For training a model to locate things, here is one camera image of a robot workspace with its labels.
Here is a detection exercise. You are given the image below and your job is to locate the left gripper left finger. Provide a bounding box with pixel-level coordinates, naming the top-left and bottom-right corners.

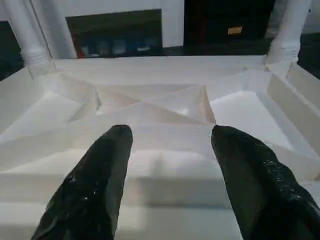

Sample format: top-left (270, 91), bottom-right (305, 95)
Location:
top-left (31, 124), bottom-right (133, 240)

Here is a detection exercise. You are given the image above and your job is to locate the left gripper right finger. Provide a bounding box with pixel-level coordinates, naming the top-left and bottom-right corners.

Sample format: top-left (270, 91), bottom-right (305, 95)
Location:
top-left (211, 124), bottom-right (320, 240)

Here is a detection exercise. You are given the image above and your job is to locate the white plastic table top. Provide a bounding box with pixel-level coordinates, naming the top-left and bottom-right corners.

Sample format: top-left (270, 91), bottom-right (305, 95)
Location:
top-left (0, 54), bottom-right (320, 240)

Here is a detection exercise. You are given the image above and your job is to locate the white plastic table leg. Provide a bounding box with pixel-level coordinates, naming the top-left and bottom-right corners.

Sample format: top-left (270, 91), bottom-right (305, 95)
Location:
top-left (265, 0), bottom-right (313, 71)
top-left (0, 0), bottom-right (51, 69)

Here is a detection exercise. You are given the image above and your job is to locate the black box with yellow label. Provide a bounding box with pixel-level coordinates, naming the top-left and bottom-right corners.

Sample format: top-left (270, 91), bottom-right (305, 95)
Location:
top-left (183, 0), bottom-right (276, 48)

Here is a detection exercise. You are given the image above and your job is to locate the white glass-door cabinet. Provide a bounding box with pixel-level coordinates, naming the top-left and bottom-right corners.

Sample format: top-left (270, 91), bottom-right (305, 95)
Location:
top-left (0, 0), bottom-right (186, 60)

